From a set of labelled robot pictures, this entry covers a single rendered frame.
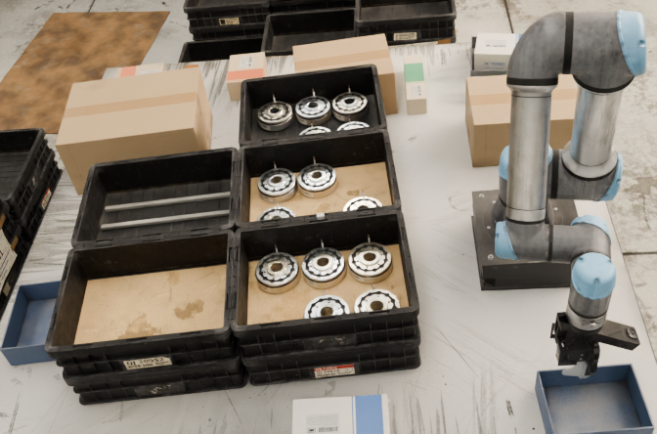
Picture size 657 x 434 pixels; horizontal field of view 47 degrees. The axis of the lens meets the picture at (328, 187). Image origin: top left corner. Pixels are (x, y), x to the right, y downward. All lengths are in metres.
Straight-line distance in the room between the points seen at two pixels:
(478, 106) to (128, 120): 1.00
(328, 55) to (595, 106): 1.09
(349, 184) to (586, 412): 0.80
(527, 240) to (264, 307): 0.62
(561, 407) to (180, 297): 0.89
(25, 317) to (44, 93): 2.25
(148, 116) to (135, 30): 2.27
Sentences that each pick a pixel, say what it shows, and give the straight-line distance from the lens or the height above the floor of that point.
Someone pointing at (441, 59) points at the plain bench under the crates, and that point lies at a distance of 2.66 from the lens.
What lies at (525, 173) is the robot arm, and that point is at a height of 1.19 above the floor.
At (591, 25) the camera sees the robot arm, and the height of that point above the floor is 1.44.
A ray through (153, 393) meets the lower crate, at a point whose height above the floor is 0.72.
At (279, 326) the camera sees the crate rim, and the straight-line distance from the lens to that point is 1.62.
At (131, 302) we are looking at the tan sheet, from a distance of 1.89.
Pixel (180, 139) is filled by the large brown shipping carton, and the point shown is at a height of 0.86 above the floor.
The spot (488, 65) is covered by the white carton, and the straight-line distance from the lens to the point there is 2.54.
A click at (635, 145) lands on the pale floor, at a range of 3.46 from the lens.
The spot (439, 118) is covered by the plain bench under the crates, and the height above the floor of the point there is 0.70.
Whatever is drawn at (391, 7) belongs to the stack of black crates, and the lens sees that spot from 3.37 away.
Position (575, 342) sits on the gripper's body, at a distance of 1.64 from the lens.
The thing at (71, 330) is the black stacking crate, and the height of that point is 0.85.
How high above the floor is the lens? 2.22
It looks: 44 degrees down
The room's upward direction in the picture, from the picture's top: 9 degrees counter-clockwise
